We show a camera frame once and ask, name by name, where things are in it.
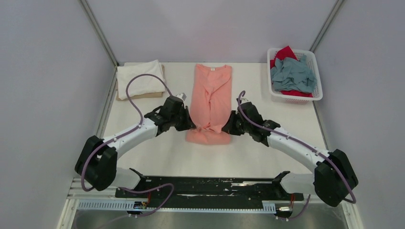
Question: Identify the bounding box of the white slotted cable duct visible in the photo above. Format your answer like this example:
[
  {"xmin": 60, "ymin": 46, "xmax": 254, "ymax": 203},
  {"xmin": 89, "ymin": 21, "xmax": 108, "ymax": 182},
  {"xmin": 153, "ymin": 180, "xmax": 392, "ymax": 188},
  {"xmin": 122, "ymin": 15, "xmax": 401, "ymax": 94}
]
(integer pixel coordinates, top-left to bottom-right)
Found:
[{"xmin": 76, "ymin": 199, "xmax": 277, "ymax": 214}]

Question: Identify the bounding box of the aluminium frame post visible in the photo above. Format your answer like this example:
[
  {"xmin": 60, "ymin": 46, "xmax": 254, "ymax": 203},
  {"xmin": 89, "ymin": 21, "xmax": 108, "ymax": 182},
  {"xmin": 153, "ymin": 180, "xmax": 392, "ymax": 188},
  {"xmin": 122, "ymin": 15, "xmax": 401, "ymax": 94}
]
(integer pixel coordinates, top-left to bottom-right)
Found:
[
  {"xmin": 310, "ymin": 0, "xmax": 346, "ymax": 52},
  {"xmin": 78, "ymin": 0, "xmax": 119, "ymax": 68}
]

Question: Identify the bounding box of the grey blue t shirt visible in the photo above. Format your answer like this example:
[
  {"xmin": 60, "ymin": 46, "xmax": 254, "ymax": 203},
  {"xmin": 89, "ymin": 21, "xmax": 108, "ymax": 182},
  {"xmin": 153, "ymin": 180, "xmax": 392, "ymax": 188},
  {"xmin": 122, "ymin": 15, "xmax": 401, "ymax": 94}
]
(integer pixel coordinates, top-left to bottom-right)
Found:
[{"xmin": 270, "ymin": 55, "xmax": 317, "ymax": 94}]

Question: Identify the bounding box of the left aluminium frame post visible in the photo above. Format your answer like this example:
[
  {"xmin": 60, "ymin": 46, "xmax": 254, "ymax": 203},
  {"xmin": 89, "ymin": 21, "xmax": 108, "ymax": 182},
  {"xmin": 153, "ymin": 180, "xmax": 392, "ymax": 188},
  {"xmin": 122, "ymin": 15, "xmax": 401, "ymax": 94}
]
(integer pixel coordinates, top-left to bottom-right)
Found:
[{"xmin": 78, "ymin": 0, "xmax": 119, "ymax": 68}]

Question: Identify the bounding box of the folded beige t shirt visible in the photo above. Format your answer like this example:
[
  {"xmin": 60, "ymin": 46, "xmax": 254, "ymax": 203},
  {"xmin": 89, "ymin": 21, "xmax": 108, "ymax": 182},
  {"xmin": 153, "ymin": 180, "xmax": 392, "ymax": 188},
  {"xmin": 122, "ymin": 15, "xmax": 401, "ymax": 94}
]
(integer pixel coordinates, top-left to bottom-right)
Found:
[{"xmin": 115, "ymin": 64, "xmax": 166, "ymax": 102}]

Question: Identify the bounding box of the right aluminium frame post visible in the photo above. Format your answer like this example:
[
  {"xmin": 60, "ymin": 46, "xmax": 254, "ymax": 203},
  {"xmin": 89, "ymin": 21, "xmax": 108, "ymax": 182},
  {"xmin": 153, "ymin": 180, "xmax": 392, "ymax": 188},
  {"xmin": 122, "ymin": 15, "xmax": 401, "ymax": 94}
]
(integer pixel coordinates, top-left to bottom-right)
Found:
[{"xmin": 310, "ymin": 0, "xmax": 346, "ymax": 52}]

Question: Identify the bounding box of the folded white t shirt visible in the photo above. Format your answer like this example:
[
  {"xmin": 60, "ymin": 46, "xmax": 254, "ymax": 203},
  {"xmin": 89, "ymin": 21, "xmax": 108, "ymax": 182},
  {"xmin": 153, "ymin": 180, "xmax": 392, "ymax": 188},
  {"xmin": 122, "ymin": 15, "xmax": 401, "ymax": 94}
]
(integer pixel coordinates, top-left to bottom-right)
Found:
[{"xmin": 116, "ymin": 60, "xmax": 166, "ymax": 101}]

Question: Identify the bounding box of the white plastic basket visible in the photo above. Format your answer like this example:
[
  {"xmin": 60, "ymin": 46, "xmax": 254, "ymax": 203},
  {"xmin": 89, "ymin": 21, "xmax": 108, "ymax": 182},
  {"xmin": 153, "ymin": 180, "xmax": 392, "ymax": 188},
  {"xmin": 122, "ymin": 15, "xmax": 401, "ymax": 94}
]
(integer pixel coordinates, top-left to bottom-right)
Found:
[{"xmin": 267, "ymin": 48, "xmax": 323, "ymax": 104}]

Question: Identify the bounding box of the purple cable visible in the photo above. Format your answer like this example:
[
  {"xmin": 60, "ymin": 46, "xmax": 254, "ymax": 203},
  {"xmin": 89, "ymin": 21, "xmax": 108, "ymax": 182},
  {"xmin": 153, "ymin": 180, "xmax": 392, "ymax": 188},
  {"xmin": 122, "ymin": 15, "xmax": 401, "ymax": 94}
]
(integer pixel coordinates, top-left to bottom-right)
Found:
[
  {"xmin": 237, "ymin": 91, "xmax": 357, "ymax": 221},
  {"xmin": 80, "ymin": 73, "xmax": 175, "ymax": 219}
]

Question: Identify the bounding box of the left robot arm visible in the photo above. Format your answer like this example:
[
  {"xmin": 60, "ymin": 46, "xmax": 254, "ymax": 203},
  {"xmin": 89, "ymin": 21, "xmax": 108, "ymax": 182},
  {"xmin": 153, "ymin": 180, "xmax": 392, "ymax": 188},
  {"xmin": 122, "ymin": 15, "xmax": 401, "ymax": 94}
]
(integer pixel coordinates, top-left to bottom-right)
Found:
[{"xmin": 75, "ymin": 93, "xmax": 195, "ymax": 198}]

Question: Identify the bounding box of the red t shirt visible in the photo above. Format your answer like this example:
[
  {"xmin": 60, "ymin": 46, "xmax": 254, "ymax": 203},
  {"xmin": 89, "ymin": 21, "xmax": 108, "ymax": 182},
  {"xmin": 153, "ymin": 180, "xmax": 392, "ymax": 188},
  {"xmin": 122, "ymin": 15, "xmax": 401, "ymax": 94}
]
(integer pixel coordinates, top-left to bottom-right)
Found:
[{"xmin": 270, "ymin": 46, "xmax": 312, "ymax": 97}]

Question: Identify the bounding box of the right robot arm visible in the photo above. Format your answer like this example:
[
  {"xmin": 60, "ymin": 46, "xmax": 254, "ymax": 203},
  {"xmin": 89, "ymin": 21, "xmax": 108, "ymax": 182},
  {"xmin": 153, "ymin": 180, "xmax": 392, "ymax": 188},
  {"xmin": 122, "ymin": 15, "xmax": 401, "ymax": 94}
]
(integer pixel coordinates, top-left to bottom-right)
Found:
[{"xmin": 222, "ymin": 102, "xmax": 359, "ymax": 207}]

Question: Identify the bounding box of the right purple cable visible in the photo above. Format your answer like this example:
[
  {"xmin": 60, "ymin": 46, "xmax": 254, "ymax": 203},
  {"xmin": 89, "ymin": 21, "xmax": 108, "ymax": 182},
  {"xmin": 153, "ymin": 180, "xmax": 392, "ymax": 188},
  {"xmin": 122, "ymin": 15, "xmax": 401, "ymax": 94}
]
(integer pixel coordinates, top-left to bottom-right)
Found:
[{"xmin": 237, "ymin": 91, "xmax": 357, "ymax": 221}]

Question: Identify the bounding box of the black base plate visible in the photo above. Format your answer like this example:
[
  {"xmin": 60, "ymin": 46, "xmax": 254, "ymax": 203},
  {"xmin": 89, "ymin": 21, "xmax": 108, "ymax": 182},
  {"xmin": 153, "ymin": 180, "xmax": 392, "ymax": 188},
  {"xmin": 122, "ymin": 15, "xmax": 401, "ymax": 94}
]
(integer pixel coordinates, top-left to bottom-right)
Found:
[{"xmin": 115, "ymin": 176, "xmax": 304, "ymax": 208}]

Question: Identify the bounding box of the salmon pink t shirt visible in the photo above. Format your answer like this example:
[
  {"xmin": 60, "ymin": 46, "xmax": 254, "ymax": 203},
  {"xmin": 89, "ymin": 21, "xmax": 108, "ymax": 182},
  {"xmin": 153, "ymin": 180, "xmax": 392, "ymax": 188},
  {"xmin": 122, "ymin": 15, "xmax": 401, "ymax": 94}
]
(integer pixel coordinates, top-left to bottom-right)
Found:
[{"xmin": 186, "ymin": 64, "xmax": 233, "ymax": 145}]

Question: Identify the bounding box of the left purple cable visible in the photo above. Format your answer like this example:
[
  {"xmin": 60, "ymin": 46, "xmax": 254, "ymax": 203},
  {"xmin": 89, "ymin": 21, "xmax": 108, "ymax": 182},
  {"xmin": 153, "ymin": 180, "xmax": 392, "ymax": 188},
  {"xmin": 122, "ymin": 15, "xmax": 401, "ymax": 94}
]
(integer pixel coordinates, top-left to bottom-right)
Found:
[{"xmin": 80, "ymin": 73, "xmax": 175, "ymax": 219}]

